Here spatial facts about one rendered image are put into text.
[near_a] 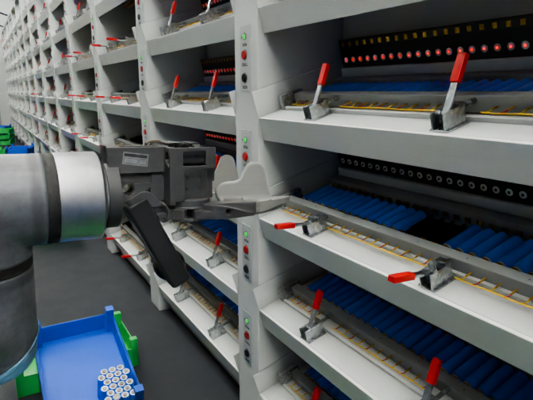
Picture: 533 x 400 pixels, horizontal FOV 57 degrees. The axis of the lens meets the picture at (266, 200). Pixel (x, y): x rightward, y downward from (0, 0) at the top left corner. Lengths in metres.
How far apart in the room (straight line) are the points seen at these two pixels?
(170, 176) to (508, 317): 0.40
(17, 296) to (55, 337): 0.92
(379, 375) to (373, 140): 0.37
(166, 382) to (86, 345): 0.23
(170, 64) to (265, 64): 0.70
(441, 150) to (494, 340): 0.22
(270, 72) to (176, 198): 0.49
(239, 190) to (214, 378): 0.87
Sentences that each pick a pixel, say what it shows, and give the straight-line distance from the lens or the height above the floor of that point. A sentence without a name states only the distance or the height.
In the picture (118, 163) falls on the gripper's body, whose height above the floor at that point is 0.66.
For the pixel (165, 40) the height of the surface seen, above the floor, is 0.87.
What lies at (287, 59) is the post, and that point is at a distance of 0.98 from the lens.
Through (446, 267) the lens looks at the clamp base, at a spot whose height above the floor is 0.52.
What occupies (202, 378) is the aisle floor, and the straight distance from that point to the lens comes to 1.37.
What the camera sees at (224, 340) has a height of 0.10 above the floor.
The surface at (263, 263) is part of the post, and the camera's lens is 1.01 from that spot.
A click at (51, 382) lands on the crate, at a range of 1.35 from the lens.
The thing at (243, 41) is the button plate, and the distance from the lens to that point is 0.99.
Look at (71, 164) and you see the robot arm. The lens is 0.50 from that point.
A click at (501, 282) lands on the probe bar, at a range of 0.64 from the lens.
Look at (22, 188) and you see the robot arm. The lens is 0.49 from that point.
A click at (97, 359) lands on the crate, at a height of 0.06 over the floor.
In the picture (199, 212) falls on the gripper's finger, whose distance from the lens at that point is 0.53.
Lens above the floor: 0.73
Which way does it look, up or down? 13 degrees down
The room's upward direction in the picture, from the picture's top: straight up
